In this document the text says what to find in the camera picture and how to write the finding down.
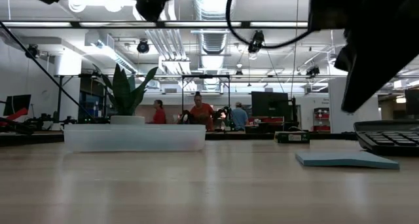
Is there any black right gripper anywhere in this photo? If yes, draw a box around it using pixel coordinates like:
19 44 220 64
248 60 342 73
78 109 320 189
309 0 419 113

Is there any blue sticky note pad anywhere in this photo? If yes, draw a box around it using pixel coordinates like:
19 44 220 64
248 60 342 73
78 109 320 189
295 151 401 170

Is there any white pillar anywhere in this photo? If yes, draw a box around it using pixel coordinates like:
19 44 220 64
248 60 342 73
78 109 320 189
328 77 359 134

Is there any red storage shelf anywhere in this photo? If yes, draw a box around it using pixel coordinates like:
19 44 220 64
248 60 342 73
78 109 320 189
313 107 331 132

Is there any black desk calculator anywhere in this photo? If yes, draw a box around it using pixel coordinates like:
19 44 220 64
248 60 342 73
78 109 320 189
353 120 419 157

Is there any green plant white pot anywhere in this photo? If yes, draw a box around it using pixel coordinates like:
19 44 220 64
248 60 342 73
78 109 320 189
93 63 159 125

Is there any person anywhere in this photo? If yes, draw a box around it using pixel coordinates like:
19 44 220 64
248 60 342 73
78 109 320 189
230 101 249 132
152 99 167 125
189 91 216 132

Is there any clear pencil box teal lid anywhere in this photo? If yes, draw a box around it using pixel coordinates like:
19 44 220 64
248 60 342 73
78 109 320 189
64 124 207 153

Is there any black monitor red streak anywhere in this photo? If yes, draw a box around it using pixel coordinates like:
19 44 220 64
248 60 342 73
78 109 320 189
2 94 32 117

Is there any silver ventilation duct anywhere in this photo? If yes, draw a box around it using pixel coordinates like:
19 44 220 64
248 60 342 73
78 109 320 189
192 0 239 54

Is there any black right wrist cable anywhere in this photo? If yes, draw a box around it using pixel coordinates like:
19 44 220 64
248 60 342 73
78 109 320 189
225 0 312 50

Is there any black background rig frame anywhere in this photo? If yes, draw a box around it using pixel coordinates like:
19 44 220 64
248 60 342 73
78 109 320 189
181 74 231 126

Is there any black overhead camera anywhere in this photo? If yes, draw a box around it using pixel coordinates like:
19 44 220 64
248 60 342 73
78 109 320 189
247 29 266 54

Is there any black aluminium rig frame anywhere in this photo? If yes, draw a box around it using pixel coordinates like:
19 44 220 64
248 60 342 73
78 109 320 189
0 20 419 146

